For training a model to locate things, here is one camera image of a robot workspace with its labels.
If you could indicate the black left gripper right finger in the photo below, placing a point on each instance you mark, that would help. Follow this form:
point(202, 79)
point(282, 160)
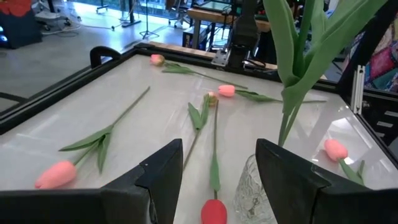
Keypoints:
point(311, 199)

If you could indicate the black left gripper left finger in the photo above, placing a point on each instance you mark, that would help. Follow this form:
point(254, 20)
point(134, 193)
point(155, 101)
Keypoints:
point(93, 207)

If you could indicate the clear cut-glass vase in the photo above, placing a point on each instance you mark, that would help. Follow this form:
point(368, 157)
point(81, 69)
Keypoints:
point(248, 196)

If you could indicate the red artificial tulip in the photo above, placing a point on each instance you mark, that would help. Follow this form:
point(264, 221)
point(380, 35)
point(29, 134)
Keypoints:
point(214, 211)

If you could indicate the green tulip stems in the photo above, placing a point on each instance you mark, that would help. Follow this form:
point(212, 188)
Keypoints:
point(298, 62)

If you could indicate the pink yellow artificial tulip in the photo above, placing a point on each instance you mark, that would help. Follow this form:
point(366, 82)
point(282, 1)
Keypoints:
point(212, 99)
point(157, 59)

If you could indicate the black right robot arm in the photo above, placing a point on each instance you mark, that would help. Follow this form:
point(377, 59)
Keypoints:
point(245, 28)

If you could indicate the silver aluminium extrusion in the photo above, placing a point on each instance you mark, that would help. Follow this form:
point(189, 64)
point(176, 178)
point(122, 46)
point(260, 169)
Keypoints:
point(357, 90)

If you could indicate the colourful patchwork cloth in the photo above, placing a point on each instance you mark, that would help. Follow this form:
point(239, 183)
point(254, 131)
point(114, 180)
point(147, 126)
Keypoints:
point(382, 65)

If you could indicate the black computer tower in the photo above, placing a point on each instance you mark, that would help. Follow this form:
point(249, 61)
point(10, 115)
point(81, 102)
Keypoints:
point(18, 31)

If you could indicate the wooden table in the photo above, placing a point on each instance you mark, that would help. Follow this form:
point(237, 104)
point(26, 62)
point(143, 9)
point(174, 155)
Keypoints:
point(202, 15)

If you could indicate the red object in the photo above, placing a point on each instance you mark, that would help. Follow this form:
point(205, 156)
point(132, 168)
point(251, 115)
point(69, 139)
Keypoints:
point(14, 7)

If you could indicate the silver metal bracket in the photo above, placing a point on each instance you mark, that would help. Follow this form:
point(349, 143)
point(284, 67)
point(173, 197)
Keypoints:
point(221, 57)

